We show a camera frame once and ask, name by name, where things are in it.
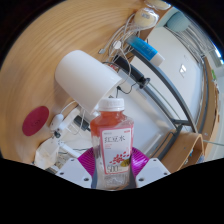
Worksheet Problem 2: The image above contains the black power adapter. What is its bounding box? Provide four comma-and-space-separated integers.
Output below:
73, 114, 91, 132

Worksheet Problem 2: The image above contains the clear drink bottle white cap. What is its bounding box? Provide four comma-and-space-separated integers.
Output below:
89, 97, 135, 190

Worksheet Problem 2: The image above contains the white tissue pack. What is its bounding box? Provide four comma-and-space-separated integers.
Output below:
33, 136, 61, 170

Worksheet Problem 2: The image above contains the white oval gadget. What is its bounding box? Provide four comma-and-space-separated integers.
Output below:
49, 113, 65, 132

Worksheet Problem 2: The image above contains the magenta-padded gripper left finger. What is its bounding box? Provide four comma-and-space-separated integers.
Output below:
56, 147, 99, 190

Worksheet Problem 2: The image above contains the white cup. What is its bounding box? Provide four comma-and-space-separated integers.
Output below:
54, 49, 124, 115

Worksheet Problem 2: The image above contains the white round roll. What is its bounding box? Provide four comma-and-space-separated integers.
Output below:
146, 0, 172, 11
133, 7, 159, 28

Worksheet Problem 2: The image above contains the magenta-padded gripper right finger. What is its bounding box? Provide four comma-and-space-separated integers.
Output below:
127, 147, 172, 190

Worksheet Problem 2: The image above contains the blue tube white cap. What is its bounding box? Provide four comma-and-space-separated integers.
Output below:
125, 34, 166, 66

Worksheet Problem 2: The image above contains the teal bed cushion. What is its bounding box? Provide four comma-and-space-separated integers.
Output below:
165, 11, 191, 33

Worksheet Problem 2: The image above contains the flat round red coaster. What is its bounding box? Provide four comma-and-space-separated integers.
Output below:
21, 105, 50, 137

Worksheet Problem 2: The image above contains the black stand device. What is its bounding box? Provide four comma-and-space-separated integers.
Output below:
113, 54, 151, 89

